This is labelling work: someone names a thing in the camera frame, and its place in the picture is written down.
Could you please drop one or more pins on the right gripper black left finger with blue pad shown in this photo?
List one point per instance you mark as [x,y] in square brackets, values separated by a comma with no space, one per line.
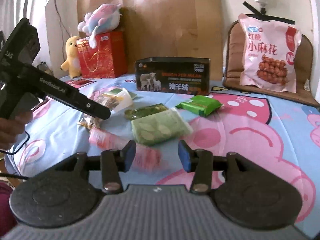
[110,163]

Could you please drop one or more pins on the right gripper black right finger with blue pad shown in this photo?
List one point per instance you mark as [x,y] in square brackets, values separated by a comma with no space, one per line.
[203,163]

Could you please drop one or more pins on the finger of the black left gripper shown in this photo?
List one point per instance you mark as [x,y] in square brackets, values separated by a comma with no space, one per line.
[90,107]

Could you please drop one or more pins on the person's left hand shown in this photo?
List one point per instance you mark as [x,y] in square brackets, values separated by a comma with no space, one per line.
[12,128]

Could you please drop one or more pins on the clear nut snack bag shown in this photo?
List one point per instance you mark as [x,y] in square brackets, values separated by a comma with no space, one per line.
[113,101]

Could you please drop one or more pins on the yellow duck plush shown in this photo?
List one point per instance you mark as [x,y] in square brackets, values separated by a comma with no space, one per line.
[72,63]

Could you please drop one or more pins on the red gift bag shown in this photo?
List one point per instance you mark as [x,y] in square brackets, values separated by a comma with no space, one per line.
[107,60]

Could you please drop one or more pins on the dark green snack pack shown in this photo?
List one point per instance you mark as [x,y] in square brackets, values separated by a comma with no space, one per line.
[133,114]

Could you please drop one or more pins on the pale green leaf pack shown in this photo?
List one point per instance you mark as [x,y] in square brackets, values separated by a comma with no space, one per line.
[160,127]

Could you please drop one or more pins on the bright green snack pack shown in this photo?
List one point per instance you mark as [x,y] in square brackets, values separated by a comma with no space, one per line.
[200,105]

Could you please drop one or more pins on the pastel plush toy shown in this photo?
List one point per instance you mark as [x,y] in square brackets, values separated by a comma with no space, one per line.
[104,19]

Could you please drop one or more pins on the black sheep print box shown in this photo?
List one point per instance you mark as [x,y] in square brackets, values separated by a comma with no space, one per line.
[181,75]

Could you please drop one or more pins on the wooden board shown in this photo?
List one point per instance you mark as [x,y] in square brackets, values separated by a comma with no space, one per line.
[184,28]

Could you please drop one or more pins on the brown seat cushion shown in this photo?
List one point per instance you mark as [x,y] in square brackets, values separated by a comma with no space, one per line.
[269,69]

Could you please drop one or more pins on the pink snack bag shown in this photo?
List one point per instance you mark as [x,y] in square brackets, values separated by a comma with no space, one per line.
[275,38]

